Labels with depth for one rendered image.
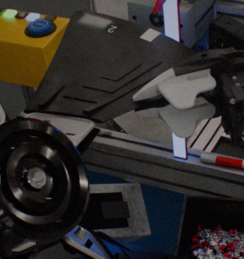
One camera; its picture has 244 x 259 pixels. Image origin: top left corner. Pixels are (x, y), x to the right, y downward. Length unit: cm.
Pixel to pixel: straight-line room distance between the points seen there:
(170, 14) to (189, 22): 34
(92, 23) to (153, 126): 173
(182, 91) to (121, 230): 22
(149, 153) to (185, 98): 46
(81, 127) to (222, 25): 22
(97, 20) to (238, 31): 21
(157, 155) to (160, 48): 34
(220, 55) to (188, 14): 58
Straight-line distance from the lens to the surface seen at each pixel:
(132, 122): 265
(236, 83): 74
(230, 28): 81
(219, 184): 116
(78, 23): 91
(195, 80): 74
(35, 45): 111
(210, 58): 74
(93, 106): 73
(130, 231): 87
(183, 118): 76
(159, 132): 258
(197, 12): 136
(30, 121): 63
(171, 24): 100
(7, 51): 115
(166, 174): 119
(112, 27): 90
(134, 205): 88
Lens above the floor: 163
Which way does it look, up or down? 39 degrees down
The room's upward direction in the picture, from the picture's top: 8 degrees counter-clockwise
